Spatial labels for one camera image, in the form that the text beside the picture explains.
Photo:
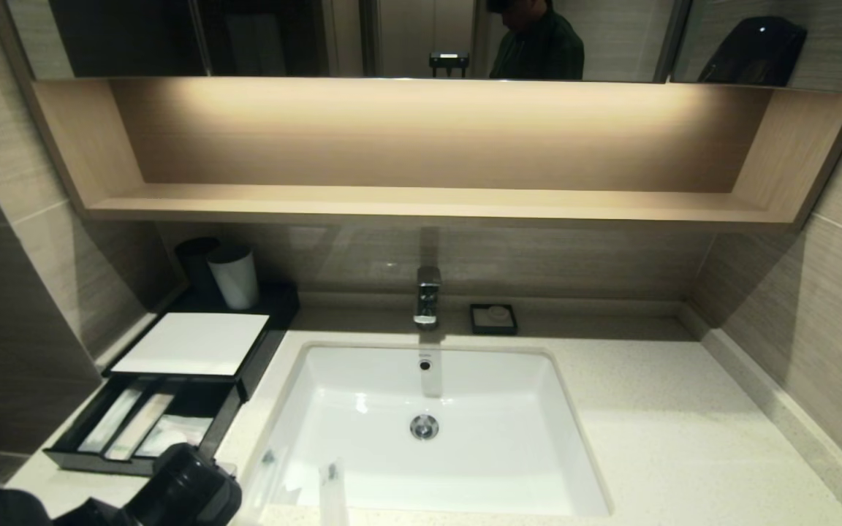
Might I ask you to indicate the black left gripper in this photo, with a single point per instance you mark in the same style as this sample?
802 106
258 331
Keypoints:
187 489

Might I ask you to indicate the black pull-out drawer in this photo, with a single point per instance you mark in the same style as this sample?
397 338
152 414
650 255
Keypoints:
202 398

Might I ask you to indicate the black amenity drawer box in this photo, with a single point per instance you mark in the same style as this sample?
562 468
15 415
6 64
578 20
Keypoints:
280 305

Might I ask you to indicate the white packaged amenity items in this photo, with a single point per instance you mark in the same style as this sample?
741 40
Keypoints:
139 429

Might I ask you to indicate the white cup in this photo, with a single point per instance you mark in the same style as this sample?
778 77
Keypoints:
235 280

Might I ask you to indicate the black cup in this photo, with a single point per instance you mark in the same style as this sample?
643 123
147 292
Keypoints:
191 269

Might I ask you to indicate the chrome sink drain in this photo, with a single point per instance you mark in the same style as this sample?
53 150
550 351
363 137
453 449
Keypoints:
425 427

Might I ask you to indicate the chrome faucet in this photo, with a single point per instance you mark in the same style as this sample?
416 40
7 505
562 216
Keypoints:
427 292

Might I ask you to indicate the white sink basin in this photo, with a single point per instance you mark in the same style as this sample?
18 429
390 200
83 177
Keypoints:
501 446

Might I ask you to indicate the black soap dish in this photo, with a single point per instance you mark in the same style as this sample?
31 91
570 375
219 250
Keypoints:
475 328

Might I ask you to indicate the round beige soap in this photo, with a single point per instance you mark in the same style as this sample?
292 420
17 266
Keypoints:
498 314

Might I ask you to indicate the light wooden wall shelf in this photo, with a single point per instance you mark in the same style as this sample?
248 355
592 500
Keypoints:
428 203

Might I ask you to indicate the wall mirror cabinet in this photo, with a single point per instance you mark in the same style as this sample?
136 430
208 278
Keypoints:
626 36

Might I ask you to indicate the black wall hair dryer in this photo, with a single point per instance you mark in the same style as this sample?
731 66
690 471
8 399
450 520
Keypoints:
755 53

